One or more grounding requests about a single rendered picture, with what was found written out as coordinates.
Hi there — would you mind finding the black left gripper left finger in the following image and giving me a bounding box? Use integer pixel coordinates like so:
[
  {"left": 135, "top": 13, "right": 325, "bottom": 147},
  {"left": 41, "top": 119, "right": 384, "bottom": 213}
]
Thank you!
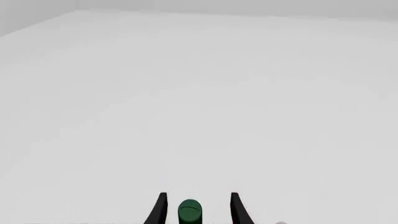
[{"left": 144, "top": 192, "right": 168, "bottom": 224}]

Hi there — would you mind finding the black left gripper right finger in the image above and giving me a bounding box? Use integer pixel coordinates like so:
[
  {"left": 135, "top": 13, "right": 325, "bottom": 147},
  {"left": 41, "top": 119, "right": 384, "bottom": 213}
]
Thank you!
[{"left": 230, "top": 192, "right": 256, "bottom": 224}]

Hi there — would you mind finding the green bottle cap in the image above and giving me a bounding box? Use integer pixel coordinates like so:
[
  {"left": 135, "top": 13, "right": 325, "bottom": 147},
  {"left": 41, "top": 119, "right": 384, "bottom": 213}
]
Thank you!
[{"left": 177, "top": 198, "right": 203, "bottom": 222}]

